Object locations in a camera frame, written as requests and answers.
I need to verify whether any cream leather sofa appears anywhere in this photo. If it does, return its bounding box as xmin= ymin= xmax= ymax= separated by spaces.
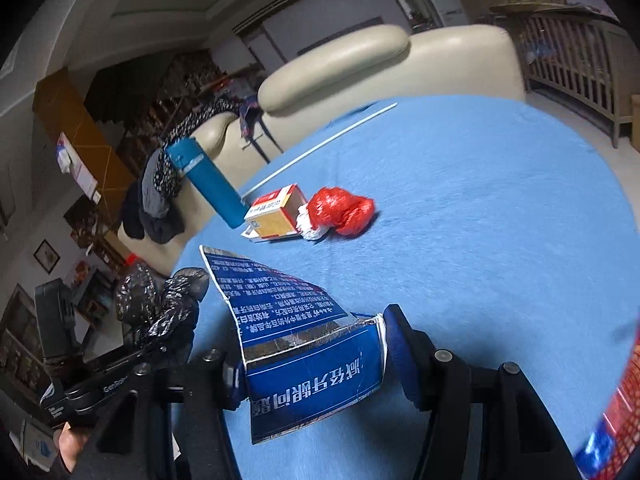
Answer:
xmin=117 ymin=24 xmax=527 ymax=276

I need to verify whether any pile of dark clothes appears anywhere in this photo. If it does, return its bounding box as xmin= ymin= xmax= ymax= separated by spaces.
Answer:
xmin=122 ymin=95 xmax=263 ymax=246

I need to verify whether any blue water bottle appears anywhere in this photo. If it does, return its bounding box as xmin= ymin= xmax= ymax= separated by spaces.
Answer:
xmin=166 ymin=137 xmax=246 ymax=228

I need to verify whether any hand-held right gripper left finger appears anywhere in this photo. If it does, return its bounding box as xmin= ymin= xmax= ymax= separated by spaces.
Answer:
xmin=75 ymin=347 xmax=248 ymax=480

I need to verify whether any red plastic basket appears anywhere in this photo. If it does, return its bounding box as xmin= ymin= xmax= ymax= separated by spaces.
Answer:
xmin=575 ymin=340 xmax=640 ymax=480

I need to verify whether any thin white rod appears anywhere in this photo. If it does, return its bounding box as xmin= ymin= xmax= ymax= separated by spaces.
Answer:
xmin=242 ymin=102 xmax=398 ymax=196

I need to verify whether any blue cardboard box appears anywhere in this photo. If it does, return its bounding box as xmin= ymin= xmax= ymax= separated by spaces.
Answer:
xmin=199 ymin=245 xmax=388 ymax=445

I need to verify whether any person's left hand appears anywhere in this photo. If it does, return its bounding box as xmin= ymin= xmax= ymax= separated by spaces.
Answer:
xmin=57 ymin=422 xmax=91 ymax=476

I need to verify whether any white standing air conditioner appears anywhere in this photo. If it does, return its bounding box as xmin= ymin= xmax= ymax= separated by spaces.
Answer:
xmin=420 ymin=0 xmax=463 ymax=26

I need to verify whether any black plastic bag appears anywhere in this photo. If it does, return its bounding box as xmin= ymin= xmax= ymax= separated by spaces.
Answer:
xmin=115 ymin=262 xmax=211 ymax=356

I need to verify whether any dark bag strap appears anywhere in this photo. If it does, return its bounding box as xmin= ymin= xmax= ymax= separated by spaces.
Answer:
xmin=237 ymin=97 xmax=281 ymax=161

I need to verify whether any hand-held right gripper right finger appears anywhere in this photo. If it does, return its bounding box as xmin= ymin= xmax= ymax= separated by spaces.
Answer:
xmin=382 ymin=304 xmax=583 ymax=480

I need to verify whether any small red yellow box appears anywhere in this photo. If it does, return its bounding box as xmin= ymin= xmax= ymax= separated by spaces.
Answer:
xmin=241 ymin=183 xmax=308 ymax=243

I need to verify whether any crumpled white paper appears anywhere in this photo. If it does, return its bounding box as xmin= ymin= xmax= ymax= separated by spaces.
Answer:
xmin=294 ymin=206 xmax=327 ymax=242

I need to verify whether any wooden baby crib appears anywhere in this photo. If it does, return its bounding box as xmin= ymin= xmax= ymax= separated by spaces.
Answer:
xmin=492 ymin=4 xmax=640 ymax=148

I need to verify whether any framed wall picture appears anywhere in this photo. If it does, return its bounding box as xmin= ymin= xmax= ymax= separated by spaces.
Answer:
xmin=34 ymin=240 xmax=61 ymax=276

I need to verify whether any red plastic bag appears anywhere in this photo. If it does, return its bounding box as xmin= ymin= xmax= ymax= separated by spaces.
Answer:
xmin=306 ymin=186 xmax=377 ymax=236

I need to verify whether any dark wooden shelf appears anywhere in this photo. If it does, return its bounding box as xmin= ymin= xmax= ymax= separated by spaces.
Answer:
xmin=85 ymin=50 xmax=261 ymax=176

